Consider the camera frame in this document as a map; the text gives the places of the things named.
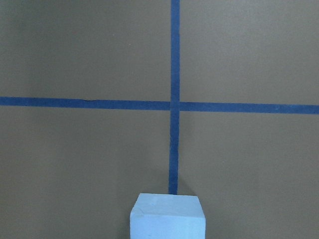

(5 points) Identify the light blue foam block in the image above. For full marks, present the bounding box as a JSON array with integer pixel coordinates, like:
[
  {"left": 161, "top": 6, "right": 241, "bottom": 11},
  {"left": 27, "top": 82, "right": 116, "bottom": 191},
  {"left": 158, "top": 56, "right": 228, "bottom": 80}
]
[{"left": 130, "top": 193, "right": 206, "bottom": 239}]

